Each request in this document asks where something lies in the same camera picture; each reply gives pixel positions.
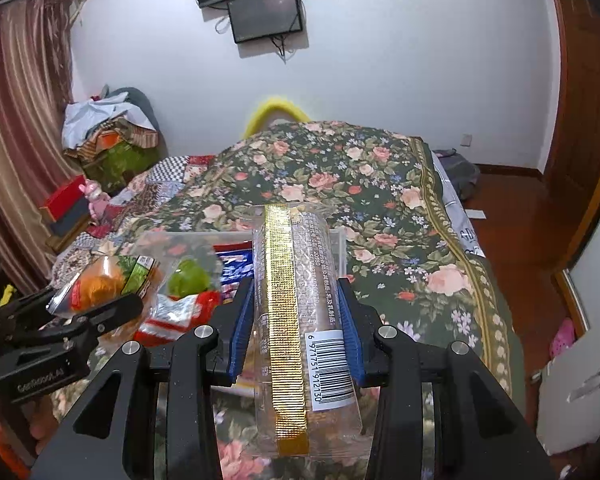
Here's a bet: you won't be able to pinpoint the patchwork quilt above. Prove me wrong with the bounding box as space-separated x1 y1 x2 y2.
50 154 221 281

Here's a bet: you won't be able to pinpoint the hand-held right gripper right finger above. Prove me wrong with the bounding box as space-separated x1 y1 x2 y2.
336 276 556 480

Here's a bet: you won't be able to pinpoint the pink slippers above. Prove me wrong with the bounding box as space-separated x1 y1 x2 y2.
550 317 577 358

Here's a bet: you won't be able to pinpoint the green jelly cup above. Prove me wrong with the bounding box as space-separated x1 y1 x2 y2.
167 258 216 295

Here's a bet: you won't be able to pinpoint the dark grey box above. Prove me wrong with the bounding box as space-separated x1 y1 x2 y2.
47 209 93 240

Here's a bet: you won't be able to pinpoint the clear packet of orange fruit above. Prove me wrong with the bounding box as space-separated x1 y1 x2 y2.
47 254 163 331

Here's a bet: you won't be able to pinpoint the pink plush toy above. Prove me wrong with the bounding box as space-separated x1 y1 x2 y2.
80 179 112 221

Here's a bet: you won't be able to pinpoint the wooden door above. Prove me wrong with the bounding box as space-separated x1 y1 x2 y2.
544 0 600 196

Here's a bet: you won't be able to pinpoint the green bag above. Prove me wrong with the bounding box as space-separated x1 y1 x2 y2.
97 145 153 188

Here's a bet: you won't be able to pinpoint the wooden wardrobe frame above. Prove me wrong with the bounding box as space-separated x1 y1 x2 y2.
552 40 600 328

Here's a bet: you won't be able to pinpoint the clear plastic storage box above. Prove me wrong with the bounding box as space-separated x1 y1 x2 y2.
130 227 348 351

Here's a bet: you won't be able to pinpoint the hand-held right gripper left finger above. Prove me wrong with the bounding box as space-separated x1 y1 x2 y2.
30 277 257 480

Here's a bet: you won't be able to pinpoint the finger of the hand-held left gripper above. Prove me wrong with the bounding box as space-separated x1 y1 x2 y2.
0 287 61 332
5 294 146 357

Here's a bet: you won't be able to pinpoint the teal cushion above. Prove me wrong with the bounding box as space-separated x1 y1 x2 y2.
107 87 156 131

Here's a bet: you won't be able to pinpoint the red snack packet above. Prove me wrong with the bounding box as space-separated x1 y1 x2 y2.
135 291 222 347

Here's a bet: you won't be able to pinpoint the grey bag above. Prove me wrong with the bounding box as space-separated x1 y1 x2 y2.
432 149 481 201

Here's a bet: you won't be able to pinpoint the floral blanket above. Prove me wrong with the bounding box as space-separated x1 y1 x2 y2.
50 120 526 480

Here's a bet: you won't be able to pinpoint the white bed sheet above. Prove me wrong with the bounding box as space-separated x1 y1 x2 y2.
437 165 486 261

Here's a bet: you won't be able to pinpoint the striped curtain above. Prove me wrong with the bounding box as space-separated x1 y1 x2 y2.
0 0 83 286

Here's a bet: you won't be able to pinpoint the dark purple snack packet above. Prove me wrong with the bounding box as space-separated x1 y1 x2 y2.
214 244 255 293

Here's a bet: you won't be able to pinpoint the red box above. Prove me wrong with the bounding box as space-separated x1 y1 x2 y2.
40 177 88 221

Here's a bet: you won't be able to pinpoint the white appliance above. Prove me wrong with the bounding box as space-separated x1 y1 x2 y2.
536 355 600 457

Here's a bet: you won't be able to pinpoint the white cloth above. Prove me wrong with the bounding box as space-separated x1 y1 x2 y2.
62 100 153 148

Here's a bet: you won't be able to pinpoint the long clear biscuit packet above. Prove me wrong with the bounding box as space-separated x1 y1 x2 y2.
240 203 373 458

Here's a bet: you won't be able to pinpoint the small black monitor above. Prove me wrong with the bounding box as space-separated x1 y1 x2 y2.
227 0 303 44

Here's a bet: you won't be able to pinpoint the yellow foam tube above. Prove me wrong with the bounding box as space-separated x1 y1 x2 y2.
244 99 311 136

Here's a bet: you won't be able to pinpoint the patterned cloth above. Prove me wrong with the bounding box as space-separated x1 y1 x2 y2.
65 120 160 158

